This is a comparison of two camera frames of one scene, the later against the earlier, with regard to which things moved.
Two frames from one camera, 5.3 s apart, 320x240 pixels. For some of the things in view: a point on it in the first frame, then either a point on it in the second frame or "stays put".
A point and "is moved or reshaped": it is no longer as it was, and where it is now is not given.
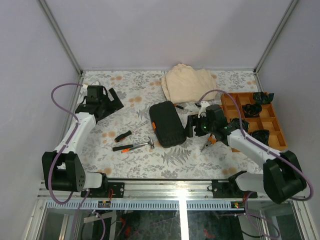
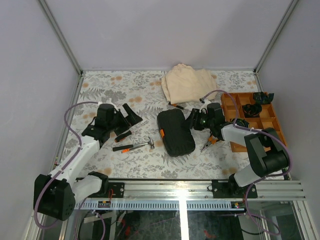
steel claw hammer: (150, 142) stays put
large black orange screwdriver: (128, 133) stays put
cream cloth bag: (183, 84) stays put
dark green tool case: (168, 126) is moved or reshaped
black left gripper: (114, 105) -> (132, 118)
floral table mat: (147, 137) stays put
